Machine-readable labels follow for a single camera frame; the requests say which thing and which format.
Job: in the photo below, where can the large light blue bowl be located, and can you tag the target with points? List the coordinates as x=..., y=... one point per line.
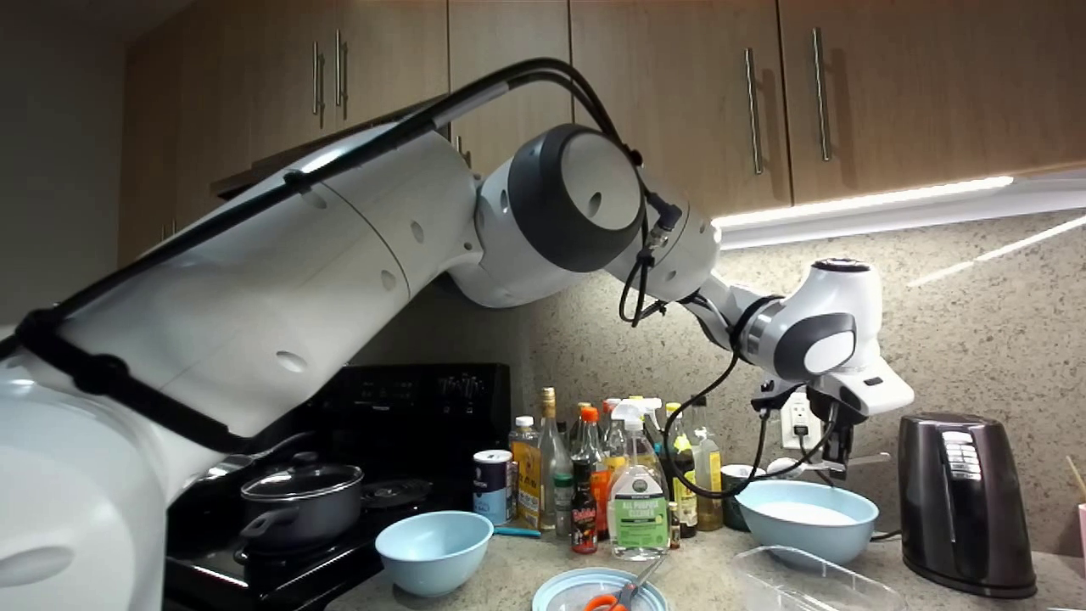
x=823, y=519

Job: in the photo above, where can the tall clear glass bottle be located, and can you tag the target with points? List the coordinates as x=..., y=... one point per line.
x=559, y=466

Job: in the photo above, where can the pale yellow oil bottle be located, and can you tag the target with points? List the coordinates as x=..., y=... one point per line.
x=706, y=481

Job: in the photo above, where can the wooden upper cabinets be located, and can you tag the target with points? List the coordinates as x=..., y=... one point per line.
x=730, y=102

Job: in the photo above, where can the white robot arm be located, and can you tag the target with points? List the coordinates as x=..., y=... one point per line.
x=127, y=392

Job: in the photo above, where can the dark green can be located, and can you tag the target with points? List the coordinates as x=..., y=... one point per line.
x=733, y=483

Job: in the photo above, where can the dark soy sauce bottle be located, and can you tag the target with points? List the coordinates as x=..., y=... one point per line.
x=679, y=469

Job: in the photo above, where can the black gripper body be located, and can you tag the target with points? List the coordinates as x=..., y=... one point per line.
x=835, y=420

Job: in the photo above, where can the clear glass container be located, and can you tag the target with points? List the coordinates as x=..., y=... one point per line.
x=787, y=577

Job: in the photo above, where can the black stove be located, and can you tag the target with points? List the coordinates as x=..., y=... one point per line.
x=412, y=433

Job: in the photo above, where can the white wall outlet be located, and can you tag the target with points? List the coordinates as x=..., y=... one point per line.
x=799, y=424

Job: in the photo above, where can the clear spray bottle green label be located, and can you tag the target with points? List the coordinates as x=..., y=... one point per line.
x=641, y=505

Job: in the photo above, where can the metal spoon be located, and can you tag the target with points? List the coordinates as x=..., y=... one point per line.
x=629, y=592

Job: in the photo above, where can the small light blue bowl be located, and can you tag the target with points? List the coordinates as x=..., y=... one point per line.
x=435, y=550

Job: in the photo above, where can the white blue salt canister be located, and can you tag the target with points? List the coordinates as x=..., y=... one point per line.
x=493, y=483

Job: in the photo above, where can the black cooking pot with lid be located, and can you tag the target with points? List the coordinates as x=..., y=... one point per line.
x=301, y=505

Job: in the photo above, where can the dark sauce bottle orange cap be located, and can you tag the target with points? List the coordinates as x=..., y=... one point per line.
x=584, y=466

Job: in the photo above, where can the light blue plate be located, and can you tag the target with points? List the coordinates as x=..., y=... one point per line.
x=574, y=590

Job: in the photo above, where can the orange food piece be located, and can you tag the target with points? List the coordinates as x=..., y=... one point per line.
x=606, y=602

